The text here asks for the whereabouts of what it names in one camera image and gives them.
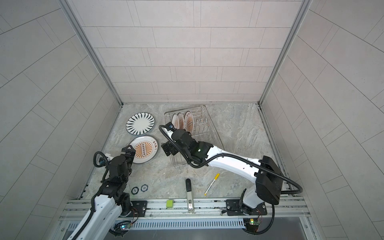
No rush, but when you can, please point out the orange sunburst plate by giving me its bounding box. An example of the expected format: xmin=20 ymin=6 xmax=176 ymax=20
xmin=129 ymin=136 xmax=159 ymax=165
xmin=178 ymin=113 xmax=185 ymax=129
xmin=171 ymin=114 xmax=180 ymax=129

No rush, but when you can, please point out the red text white plate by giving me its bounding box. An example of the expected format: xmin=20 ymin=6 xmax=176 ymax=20
xmin=184 ymin=111 xmax=194 ymax=134

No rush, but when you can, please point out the orange sunburst plate front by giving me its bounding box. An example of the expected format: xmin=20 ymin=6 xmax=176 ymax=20
xmin=171 ymin=114 xmax=180 ymax=129

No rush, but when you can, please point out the blue striped white plate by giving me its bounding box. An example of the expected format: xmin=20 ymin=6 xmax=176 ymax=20
xmin=126 ymin=112 xmax=155 ymax=136

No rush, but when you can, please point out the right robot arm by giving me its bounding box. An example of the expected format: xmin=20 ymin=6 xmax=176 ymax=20
xmin=159 ymin=123 xmax=303 ymax=216

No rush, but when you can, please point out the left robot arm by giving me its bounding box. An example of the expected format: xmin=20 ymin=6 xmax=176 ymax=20
xmin=68 ymin=145 xmax=136 ymax=240

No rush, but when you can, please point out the yellow white marker pen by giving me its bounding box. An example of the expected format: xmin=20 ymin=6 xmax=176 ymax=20
xmin=204 ymin=174 xmax=220 ymax=196

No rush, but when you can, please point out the left green circuit board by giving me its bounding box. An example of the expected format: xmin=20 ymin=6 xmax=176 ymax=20
xmin=115 ymin=221 xmax=133 ymax=232

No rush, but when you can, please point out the green circuit board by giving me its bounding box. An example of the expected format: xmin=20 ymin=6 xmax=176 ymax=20
xmin=115 ymin=221 xmax=133 ymax=232
xmin=243 ymin=218 xmax=262 ymax=234

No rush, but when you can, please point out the green small block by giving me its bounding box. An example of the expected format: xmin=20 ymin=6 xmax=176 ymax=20
xmin=166 ymin=200 xmax=174 ymax=209

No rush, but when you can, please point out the black silver handheld tool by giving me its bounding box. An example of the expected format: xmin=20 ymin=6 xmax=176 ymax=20
xmin=186 ymin=179 xmax=195 ymax=213

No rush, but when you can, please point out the perforated vent strip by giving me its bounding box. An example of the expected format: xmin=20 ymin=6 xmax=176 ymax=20
xmin=68 ymin=218 xmax=245 ymax=231

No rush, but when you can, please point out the right green circuit board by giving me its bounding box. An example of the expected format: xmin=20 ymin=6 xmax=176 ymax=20
xmin=243 ymin=218 xmax=262 ymax=234

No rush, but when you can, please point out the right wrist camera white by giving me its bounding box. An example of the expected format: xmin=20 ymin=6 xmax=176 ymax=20
xmin=165 ymin=122 xmax=177 ymax=138

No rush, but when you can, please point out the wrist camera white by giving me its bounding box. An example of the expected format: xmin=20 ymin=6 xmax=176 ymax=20
xmin=97 ymin=155 xmax=113 ymax=167
xmin=165 ymin=122 xmax=177 ymax=138

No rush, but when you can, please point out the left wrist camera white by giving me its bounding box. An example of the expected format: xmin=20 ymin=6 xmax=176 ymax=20
xmin=97 ymin=155 xmax=113 ymax=167

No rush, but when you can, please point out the metal wire dish rack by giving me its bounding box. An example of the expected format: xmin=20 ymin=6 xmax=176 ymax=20
xmin=164 ymin=105 xmax=224 ymax=166

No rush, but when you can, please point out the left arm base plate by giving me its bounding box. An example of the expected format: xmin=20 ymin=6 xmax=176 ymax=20
xmin=120 ymin=201 xmax=148 ymax=218

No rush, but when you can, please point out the aluminium front rail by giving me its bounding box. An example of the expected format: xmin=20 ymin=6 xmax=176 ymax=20
xmin=59 ymin=197 xmax=311 ymax=221

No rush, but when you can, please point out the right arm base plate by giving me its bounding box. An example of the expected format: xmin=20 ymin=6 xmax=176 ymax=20
xmin=222 ymin=199 xmax=268 ymax=216

